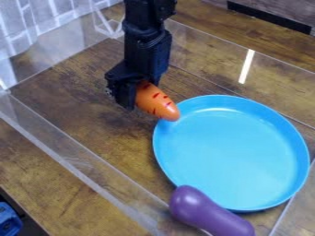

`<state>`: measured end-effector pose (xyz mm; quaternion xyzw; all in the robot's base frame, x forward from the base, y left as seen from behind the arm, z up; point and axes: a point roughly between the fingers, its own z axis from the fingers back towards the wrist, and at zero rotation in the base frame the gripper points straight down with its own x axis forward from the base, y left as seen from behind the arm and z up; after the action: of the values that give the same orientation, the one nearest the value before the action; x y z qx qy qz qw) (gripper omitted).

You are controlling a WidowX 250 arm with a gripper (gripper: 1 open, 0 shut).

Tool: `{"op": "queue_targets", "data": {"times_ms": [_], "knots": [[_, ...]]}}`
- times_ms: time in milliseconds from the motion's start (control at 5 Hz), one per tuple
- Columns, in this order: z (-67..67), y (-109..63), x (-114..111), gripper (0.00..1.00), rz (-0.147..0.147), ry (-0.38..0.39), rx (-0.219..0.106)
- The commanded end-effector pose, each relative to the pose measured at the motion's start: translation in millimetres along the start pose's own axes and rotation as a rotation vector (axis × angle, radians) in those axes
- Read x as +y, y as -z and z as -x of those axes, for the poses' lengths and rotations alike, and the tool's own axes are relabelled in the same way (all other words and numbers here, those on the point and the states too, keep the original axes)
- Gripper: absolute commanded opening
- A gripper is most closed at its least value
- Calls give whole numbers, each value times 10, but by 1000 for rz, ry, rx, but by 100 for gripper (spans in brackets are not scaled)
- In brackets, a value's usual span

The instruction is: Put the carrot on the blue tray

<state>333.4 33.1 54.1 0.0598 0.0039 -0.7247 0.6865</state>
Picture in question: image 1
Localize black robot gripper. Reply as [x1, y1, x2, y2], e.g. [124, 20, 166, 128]
[104, 0, 178, 111]

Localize orange toy carrot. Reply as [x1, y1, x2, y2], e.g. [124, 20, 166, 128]
[135, 80, 180, 121]

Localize blue round plastic tray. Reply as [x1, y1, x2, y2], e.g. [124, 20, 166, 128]
[152, 95, 310, 212]

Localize white checkered curtain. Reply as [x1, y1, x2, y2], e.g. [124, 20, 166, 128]
[0, 0, 123, 91]

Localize purple toy eggplant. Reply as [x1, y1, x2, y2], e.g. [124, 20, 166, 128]
[168, 185, 257, 236]

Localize dark baseboard strip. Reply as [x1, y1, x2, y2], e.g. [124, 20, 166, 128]
[227, 1, 311, 35]

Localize blue plastic object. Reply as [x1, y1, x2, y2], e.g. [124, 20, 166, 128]
[0, 202, 24, 236]

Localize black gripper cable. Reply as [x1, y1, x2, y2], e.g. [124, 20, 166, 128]
[120, 19, 172, 50]

